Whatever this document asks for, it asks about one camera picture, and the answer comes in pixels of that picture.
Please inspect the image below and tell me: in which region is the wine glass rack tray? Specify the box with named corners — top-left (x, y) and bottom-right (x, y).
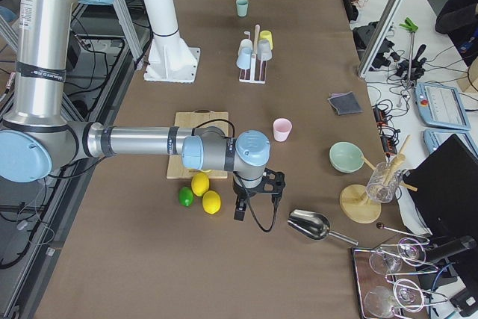
top-left (350, 248), bottom-right (393, 318)

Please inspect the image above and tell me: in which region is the yellow lemon lower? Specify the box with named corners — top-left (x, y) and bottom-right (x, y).
top-left (202, 191), bottom-right (222, 214)

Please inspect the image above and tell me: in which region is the mint green bowl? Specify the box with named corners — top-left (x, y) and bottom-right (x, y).
top-left (329, 141), bottom-right (364, 173)

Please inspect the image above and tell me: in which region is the metal scoop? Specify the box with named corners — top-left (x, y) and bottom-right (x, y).
top-left (288, 209), bottom-right (359, 247)

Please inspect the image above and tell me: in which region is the white wire cup holder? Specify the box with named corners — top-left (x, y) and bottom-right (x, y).
top-left (238, 24), bottom-right (267, 84)

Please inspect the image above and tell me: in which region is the wooden mug tree stand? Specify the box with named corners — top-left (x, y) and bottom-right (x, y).
top-left (339, 135), bottom-right (418, 223)

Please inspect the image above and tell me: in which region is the yellow lemon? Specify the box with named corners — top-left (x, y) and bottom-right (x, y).
top-left (191, 173), bottom-right (210, 197)
top-left (202, 191), bottom-right (222, 214)

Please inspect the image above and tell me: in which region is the wine glass lower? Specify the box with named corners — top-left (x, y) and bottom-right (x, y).
top-left (364, 279), bottom-right (425, 318)

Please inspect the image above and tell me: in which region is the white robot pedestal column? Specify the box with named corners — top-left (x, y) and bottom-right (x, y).
top-left (143, 0), bottom-right (200, 84)

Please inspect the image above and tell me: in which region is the light blue cup on holder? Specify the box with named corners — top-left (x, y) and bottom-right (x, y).
top-left (236, 46), bottom-right (252, 70)

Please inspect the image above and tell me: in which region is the black power strip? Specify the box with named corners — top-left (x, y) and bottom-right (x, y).
top-left (373, 105), bottom-right (400, 156)

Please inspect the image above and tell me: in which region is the grey cup on holder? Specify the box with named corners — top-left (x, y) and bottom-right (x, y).
top-left (257, 39), bottom-right (273, 61)

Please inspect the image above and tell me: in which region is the person in black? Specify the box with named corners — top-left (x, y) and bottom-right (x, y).
top-left (435, 0), bottom-right (477, 66)

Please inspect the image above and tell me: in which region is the blue teach pendant upper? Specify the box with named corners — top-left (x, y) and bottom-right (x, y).
top-left (415, 83), bottom-right (471, 131)

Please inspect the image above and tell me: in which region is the wooden cutting board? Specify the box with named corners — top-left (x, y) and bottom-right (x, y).
top-left (166, 110), bottom-right (229, 179)

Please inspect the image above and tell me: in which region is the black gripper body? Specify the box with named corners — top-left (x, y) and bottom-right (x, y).
top-left (233, 171), bottom-right (286, 211)

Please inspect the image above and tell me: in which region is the yellow lemon upper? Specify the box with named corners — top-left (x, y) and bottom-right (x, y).
top-left (191, 173), bottom-right (210, 197)

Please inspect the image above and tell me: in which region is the teal green plastic cup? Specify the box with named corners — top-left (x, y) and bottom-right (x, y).
top-left (235, 0), bottom-right (249, 17)

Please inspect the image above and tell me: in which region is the blue teach pendant lower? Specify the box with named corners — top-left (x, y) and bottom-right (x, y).
top-left (423, 128), bottom-right (477, 155)

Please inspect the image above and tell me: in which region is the blue teach pendant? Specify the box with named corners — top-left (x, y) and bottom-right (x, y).
top-left (423, 128), bottom-right (477, 155)
top-left (415, 83), bottom-right (471, 131)

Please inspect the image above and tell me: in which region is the pink plastic cup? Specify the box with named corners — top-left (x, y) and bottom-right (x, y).
top-left (273, 118), bottom-right (293, 142)

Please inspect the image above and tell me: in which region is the green lime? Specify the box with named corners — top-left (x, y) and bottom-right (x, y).
top-left (179, 187), bottom-right (194, 207)

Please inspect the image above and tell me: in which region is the clear glass mug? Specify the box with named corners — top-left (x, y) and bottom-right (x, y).
top-left (366, 162), bottom-right (403, 203)

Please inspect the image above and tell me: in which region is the wine glass upper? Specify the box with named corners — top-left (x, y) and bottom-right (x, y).
top-left (369, 238), bottom-right (426, 275)

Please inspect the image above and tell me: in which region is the aluminium frame post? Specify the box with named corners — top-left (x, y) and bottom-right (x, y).
top-left (357, 0), bottom-right (403, 80)

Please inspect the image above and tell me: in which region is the white cup on holder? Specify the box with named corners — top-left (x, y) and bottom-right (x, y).
top-left (238, 38), bottom-right (253, 54)

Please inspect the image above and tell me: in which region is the black monitor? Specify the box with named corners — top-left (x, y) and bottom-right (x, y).
top-left (404, 134), bottom-right (477, 238)

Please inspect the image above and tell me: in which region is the green grabber tool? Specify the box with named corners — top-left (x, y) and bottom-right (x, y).
top-left (400, 17), bottom-right (418, 85)

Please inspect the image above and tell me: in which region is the yellow cup on holder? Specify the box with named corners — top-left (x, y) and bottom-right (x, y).
top-left (259, 30), bottom-right (273, 49)

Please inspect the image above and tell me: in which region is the grey folded cloth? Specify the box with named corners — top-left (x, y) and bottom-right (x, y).
top-left (328, 92), bottom-right (363, 116)

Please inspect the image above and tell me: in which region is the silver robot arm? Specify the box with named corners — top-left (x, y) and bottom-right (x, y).
top-left (1, 0), bottom-right (285, 220)

